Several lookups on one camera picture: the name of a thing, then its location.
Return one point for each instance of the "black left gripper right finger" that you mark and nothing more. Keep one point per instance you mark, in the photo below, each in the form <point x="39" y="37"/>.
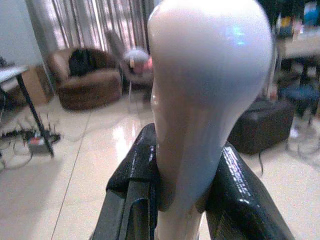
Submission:
<point x="240" y="190"/>

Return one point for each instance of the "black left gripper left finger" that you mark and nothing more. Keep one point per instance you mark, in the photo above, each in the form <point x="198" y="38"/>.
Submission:
<point x="135" y="180"/>

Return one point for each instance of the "dark brown ottoman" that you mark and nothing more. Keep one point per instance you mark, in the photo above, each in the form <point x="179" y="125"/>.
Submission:
<point x="262" y="125"/>

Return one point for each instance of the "grey power strip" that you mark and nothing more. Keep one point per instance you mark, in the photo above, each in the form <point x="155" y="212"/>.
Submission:
<point x="37" y="147"/>

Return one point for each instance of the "brown armchair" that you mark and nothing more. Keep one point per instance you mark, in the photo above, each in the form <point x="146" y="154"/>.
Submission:
<point x="85" y="82"/>

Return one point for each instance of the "black cushion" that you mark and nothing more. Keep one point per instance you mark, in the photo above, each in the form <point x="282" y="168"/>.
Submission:
<point x="80" y="61"/>

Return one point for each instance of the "cardboard box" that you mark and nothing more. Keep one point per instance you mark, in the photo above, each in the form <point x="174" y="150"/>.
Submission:
<point x="35" y="85"/>

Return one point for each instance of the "black folding table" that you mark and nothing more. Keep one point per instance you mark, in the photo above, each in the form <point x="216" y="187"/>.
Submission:
<point x="22" y="100"/>

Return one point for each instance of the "white desk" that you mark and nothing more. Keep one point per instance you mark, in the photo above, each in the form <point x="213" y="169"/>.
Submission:
<point x="300" y="47"/>

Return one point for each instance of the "grey striped curtain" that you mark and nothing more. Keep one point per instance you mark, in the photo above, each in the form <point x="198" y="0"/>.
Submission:
<point x="87" y="23"/>

